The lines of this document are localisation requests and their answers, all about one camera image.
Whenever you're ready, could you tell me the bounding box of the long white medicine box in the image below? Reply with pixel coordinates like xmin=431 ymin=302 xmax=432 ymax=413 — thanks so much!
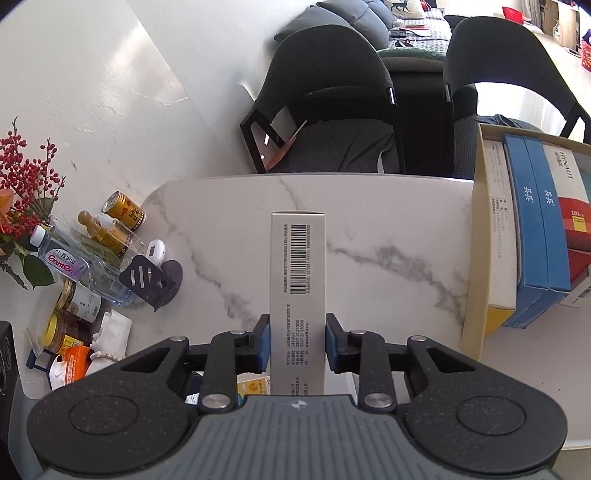
xmin=483 ymin=140 xmax=518 ymax=337

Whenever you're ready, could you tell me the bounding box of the gold drink can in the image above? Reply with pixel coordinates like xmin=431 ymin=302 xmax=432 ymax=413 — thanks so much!
xmin=101 ymin=191 xmax=145 ymax=232

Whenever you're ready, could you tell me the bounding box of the clear glass spray bottle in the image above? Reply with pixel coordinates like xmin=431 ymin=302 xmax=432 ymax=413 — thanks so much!
xmin=77 ymin=210 xmax=133 ymax=259

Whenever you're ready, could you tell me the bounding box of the grey sofa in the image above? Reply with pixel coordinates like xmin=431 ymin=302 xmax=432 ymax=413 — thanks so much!
xmin=274 ymin=1 xmax=452 ymax=74

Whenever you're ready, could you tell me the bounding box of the red white bandage box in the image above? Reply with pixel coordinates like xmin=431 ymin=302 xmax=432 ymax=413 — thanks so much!
xmin=543 ymin=143 xmax=590 ymax=282

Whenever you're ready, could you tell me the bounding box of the orange white tissue pack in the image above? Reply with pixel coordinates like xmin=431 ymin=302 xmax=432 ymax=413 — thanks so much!
xmin=48 ymin=345 xmax=91 ymax=391

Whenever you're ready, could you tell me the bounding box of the black metal phone stand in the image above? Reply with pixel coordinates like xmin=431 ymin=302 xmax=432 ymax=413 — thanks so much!
xmin=119 ymin=255 xmax=183 ymax=312

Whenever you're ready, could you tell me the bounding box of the white digital thermometer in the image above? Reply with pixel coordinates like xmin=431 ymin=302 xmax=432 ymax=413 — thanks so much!
xmin=145 ymin=239 xmax=166 ymax=267

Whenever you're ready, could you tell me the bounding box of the red berry branch bouquet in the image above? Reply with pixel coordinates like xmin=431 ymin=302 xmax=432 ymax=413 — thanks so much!
xmin=1 ymin=119 xmax=66 ymax=290

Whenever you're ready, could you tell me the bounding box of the tan cardboard shoe box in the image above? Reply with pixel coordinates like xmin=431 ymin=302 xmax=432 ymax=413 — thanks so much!
xmin=461 ymin=124 xmax=590 ymax=359

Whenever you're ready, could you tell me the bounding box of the black dining chair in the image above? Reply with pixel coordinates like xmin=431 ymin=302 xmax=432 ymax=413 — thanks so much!
xmin=240 ymin=25 xmax=406 ymax=174
xmin=443 ymin=16 xmax=590 ymax=180

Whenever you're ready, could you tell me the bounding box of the black dining chair left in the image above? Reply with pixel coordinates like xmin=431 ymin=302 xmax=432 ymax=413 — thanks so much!
xmin=240 ymin=25 xmax=406 ymax=174

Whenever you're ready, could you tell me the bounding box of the clear plastic water bottle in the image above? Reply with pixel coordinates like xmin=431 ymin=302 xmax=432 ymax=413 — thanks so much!
xmin=30 ymin=225 xmax=135 ymax=306

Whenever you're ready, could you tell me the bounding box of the black dining chair right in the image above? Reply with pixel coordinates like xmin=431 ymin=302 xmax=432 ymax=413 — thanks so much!
xmin=443 ymin=16 xmax=590 ymax=180

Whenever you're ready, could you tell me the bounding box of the blue mask box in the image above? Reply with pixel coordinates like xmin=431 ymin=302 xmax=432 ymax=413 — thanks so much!
xmin=504 ymin=135 xmax=548 ymax=328

